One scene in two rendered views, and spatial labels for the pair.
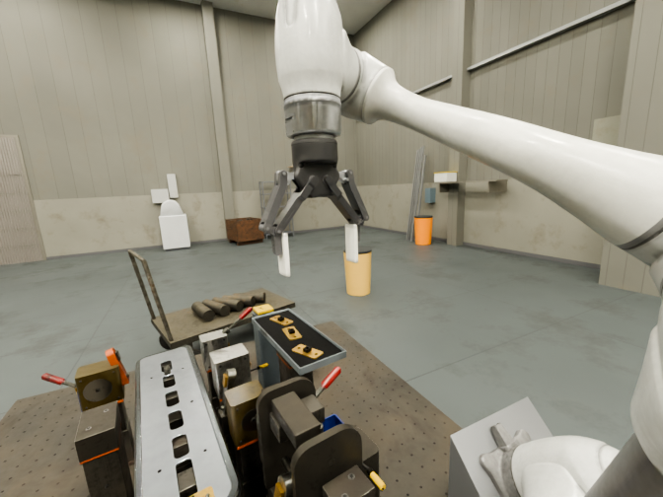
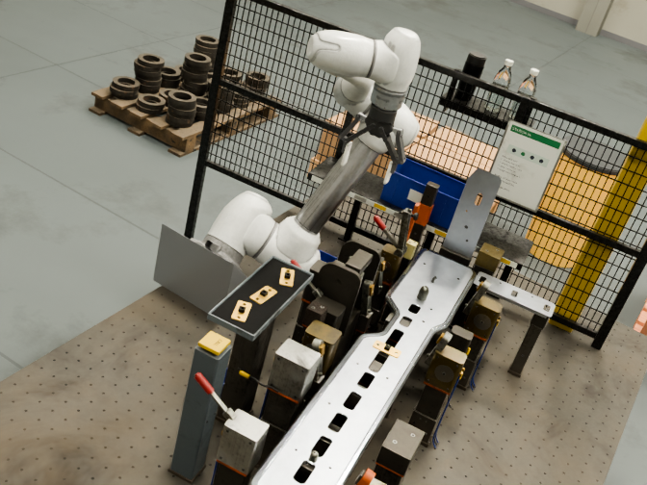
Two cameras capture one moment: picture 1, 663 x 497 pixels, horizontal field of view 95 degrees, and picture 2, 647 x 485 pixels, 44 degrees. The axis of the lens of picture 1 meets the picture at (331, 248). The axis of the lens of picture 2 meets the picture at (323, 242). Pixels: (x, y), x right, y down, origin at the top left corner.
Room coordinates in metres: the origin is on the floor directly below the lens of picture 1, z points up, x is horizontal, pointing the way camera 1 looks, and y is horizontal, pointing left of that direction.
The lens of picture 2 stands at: (1.98, 1.55, 2.44)
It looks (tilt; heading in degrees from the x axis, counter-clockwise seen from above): 31 degrees down; 228
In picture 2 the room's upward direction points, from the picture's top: 16 degrees clockwise
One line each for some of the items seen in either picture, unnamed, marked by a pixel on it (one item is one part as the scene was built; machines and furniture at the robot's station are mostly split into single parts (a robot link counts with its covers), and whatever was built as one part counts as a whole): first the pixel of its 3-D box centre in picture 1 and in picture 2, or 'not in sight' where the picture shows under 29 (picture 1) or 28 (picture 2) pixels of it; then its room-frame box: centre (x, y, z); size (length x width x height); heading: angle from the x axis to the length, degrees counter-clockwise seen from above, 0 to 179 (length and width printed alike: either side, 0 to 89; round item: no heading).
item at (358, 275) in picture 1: (357, 270); not in sight; (4.45, -0.38, 0.34); 0.42 x 0.42 x 0.67
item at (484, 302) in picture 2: not in sight; (475, 345); (0.02, 0.26, 0.87); 0.12 x 0.07 x 0.35; 122
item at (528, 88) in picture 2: not in sight; (525, 94); (-0.46, -0.29, 1.53); 0.07 x 0.07 x 0.20
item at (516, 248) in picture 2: not in sight; (419, 210); (-0.18, -0.35, 1.01); 0.90 x 0.22 x 0.03; 122
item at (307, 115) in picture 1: (313, 121); (387, 95); (0.52, 0.02, 1.69); 0.09 x 0.09 x 0.06
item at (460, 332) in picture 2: not in sight; (452, 369); (0.15, 0.31, 0.84); 0.10 x 0.05 x 0.29; 122
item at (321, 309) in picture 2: not in sight; (301, 359); (0.68, 0.16, 0.90); 0.05 x 0.05 x 0.40; 32
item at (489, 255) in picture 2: not in sight; (476, 290); (-0.22, 0.01, 0.88); 0.08 x 0.08 x 0.36; 32
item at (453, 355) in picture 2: not in sight; (437, 398); (0.33, 0.42, 0.87); 0.12 x 0.07 x 0.35; 122
